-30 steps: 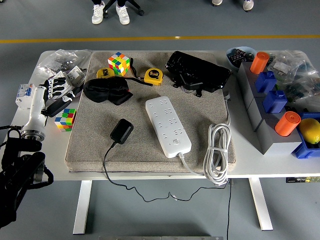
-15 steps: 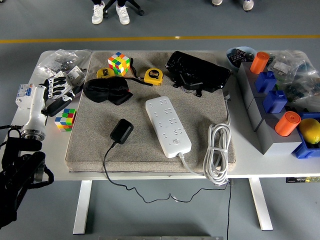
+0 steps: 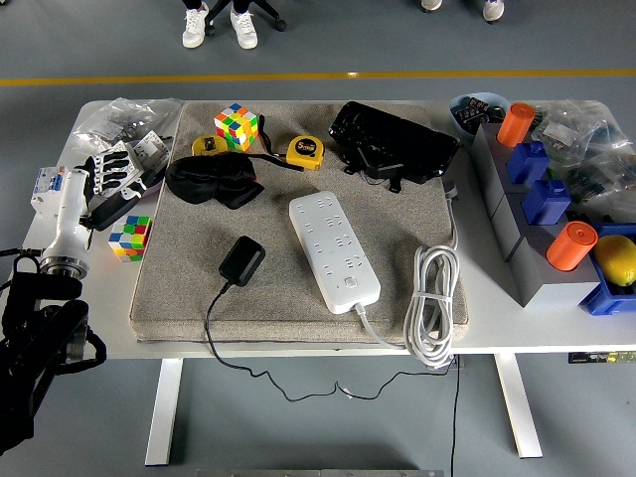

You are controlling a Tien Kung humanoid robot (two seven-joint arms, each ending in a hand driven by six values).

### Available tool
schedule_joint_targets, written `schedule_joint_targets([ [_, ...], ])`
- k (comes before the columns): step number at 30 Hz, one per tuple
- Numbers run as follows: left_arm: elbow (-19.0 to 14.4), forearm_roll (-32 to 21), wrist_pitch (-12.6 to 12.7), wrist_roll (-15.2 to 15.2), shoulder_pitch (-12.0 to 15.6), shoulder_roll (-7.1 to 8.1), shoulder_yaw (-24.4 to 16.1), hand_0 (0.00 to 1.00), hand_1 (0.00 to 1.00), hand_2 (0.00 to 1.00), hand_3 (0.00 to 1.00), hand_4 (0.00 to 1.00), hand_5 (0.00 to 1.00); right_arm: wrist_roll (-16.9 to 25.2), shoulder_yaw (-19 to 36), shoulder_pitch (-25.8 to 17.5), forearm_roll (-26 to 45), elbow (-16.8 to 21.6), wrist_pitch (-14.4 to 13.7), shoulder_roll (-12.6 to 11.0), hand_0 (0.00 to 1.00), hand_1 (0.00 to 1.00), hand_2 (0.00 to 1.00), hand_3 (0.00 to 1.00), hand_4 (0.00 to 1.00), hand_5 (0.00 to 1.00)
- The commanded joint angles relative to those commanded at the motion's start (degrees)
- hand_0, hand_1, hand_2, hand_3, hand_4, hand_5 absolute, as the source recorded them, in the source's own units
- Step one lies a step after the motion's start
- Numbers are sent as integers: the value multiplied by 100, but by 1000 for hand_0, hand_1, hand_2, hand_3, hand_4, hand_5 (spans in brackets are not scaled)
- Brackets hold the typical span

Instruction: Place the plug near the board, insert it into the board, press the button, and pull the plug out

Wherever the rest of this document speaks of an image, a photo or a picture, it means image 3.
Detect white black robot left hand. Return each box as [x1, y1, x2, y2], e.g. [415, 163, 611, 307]
[42, 147, 151, 260]

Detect thin black plug cord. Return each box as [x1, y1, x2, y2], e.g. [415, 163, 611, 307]
[203, 280, 456, 402]

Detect black plug adapter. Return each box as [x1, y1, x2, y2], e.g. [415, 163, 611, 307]
[218, 235, 266, 288]

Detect white power strip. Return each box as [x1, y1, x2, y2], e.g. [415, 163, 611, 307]
[288, 191, 383, 315]

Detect white circuit breaker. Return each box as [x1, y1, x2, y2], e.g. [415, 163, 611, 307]
[30, 165, 71, 219]

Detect colourful puzzle cube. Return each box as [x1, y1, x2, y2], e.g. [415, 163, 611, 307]
[214, 102, 260, 151]
[107, 215, 153, 263]

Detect purple basket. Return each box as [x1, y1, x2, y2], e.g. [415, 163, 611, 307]
[87, 141, 168, 205]

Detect clear bag of screws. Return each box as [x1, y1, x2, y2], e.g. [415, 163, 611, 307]
[72, 96, 184, 150]

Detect grey-brown mat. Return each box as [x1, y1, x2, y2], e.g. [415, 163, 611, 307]
[128, 101, 469, 345]

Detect black cloth pouch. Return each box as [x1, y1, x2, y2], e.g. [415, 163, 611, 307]
[164, 151, 265, 210]

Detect yellow tape measure metal clip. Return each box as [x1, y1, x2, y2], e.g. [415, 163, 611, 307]
[191, 133, 230, 158]

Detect white table leg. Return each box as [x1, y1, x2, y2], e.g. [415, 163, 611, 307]
[144, 357, 184, 467]
[493, 353, 544, 460]

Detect white sneaker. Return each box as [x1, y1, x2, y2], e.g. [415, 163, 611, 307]
[230, 5, 259, 50]
[182, 3, 211, 50]

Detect yellow tape measure black label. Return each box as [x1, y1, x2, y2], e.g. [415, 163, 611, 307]
[285, 134, 325, 172]

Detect black office chair base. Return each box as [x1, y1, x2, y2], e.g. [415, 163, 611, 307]
[204, 0, 288, 37]

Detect glossy black plastic tray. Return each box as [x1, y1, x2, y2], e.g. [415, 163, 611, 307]
[328, 100, 461, 193]

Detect light blue bowl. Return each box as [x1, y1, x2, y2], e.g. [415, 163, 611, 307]
[448, 90, 512, 143]

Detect orange cylinder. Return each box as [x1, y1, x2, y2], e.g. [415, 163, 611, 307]
[546, 221, 599, 272]
[496, 101, 537, 149]

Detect blue block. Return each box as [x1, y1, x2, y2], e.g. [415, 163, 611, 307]
[505, 140, 552, 187]
[521, 179, 572, 227]

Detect grey stepped box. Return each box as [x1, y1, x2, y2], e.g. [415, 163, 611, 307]
[470, 122, 602, 310]

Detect clear bags of parts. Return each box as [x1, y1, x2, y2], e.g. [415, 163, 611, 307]
[529, 98, 636, 228]

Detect blue storage bin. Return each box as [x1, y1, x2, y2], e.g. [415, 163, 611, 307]
[578, 222, 636, 317]

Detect yellow lemon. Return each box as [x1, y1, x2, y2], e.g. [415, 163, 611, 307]
[592, 235, 636, 288]

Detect black label strip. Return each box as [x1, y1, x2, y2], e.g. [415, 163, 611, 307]
[567, 351, 636, 365]

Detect white wall socket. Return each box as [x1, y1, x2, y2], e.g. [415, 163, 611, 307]
[132, 129, 173, 175]
[98, 140, 143, 159]

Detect black wrist strap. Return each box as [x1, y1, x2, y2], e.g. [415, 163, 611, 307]
[257, 112, 304, 173]

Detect grey-white power strip cable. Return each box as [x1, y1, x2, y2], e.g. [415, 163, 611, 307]
[355, 182, 462, 370]

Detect black hanging cable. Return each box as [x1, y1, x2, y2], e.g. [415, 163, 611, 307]
[449, 355, 462, 477]

